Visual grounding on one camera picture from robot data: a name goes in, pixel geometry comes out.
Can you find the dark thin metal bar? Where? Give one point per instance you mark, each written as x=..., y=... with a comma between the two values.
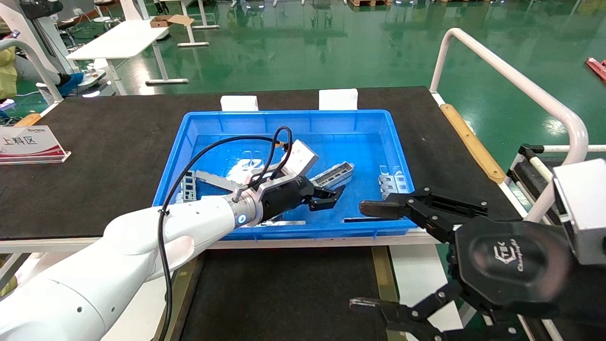
x=369, y=219

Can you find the black padded panel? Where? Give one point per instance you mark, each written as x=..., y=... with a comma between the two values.
x=528, y=182

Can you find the white rectangular table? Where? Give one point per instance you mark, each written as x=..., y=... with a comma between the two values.
x=118, y=40

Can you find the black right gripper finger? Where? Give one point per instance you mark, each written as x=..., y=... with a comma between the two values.
x=402, y=322
x=390, y=207

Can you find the long wooden edge strip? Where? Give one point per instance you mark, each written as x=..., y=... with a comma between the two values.
x=473, y=142

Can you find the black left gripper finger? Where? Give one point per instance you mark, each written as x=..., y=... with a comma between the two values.
x=331, y=190
x=324, y=202

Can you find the silver slotted metal bracket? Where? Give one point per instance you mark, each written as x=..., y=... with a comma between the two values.
x=336, y=173

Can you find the white table leg frame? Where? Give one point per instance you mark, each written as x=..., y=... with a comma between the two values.
x=191, y=28

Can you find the white tubular guard rail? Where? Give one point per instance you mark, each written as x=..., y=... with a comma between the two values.
x=511, y=76

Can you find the person in yellow clothing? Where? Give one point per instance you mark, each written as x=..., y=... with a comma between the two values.
x=7, y=71

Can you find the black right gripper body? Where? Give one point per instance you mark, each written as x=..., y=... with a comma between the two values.
x=511, y=265

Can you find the long thin silver strip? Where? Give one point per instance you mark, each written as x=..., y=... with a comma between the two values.
x=284, y=222

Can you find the open cardboard box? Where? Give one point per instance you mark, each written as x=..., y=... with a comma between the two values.
x=165, y=21

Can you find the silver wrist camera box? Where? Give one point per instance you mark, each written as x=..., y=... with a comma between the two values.
x=584, y=208
x=303, y=158

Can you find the small ladder-shaped metal part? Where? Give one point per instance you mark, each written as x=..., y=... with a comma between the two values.
x=189, y=184

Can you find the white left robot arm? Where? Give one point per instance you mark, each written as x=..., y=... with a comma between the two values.
x=142, y=237

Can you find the white and red table sign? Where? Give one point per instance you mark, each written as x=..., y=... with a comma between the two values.
x=28, y=144

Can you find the grey long metal bar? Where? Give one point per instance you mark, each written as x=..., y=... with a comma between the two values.
x=213, y=179

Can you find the blue plastic bin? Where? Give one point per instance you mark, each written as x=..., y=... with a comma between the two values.
x=331, y=132

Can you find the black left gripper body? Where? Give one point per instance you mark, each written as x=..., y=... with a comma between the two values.
x=284, y=196

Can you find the grey tubular rail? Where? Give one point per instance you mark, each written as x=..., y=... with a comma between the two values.
x=28, y=54

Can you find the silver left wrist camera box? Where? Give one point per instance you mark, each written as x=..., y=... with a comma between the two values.
x=303, y=158

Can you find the short wooden edge strip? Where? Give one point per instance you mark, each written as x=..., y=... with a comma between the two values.
x=28, y=120

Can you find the brass edge strip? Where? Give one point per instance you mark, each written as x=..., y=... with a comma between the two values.
x=182, y=293
x=383, y=274

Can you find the silver folded metal bracket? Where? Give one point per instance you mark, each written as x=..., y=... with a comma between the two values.
x=393, y=182

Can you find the red object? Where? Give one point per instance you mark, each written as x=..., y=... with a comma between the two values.
x=597, y=68

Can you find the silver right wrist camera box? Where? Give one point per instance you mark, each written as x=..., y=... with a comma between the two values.
x=584, y=208

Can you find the white foam block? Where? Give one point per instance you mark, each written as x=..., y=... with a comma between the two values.
x=239, y=103
x=338, y=99

